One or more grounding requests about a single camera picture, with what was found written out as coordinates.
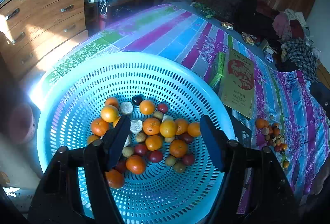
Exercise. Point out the wooden chest of drawers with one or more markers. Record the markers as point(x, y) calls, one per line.
point(43, 7)

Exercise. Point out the yellow and red snack packet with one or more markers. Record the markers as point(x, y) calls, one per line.
point(249, 38)

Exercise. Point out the floral striped bedsheet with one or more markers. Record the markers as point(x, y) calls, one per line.
point(167, 30)

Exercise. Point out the dark plaid coat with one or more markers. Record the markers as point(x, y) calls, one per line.
point(226, 2)

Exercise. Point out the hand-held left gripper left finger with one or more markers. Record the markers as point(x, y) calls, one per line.
point(118, 144)

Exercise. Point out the gold flat gift box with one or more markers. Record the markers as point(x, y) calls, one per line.
point(239, 77)

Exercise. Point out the wooden headboard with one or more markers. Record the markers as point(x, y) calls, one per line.
point(323, 72)

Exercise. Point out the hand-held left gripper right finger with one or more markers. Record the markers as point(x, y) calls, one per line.
point(212, 144)

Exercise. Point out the pink cloth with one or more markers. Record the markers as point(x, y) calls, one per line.
point(282, 25)

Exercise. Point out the small yellow snack packet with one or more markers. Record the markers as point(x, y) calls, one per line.
point(227, 25)

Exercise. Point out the pink plastic bin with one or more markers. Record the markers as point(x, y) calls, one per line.
point(22, 123)

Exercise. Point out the small white carton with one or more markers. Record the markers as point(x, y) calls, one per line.
point(269, 51)

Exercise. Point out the black and white plaid shirt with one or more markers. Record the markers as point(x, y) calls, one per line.
point(301, 56)

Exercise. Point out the pile of mixed small fruit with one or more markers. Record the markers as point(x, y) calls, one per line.
point(260, 123)
point(152, 127)

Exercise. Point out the black smartphone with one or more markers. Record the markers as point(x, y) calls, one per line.
point(296, 171)

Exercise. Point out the blue and black product box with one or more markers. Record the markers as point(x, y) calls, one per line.
point(242, 133)

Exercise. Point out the green snack packet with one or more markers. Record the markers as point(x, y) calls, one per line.
point(205, 9)

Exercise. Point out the dark wooden table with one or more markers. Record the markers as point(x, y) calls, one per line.
point(123, 3)

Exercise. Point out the green flat box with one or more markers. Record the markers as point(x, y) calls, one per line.
point(217, 69)

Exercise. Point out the turquoise plastic colander basket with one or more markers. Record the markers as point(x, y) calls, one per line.
point(154, 79)

